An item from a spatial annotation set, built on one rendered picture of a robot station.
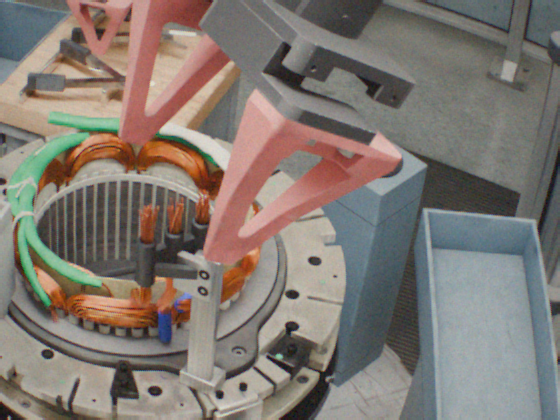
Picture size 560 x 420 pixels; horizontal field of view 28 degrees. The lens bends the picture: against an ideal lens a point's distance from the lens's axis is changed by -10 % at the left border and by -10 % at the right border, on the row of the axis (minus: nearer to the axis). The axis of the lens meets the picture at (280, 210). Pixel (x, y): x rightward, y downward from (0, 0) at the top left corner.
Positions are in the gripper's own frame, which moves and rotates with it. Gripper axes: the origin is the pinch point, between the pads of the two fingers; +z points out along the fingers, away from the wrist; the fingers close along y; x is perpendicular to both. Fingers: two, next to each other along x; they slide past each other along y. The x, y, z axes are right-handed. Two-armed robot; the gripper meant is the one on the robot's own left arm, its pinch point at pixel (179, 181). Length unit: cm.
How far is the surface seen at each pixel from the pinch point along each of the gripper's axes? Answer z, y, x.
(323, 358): 17.8, -12.8, 32.8
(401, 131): 50, -148, 191
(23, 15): 21, -70, 30
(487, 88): 32, -157, 222
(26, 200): 18.5, -27.1, 12.9
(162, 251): 11.2, -12.4, 13.3
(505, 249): 9, -19, 54
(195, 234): 9.7, -12.6, 15.1
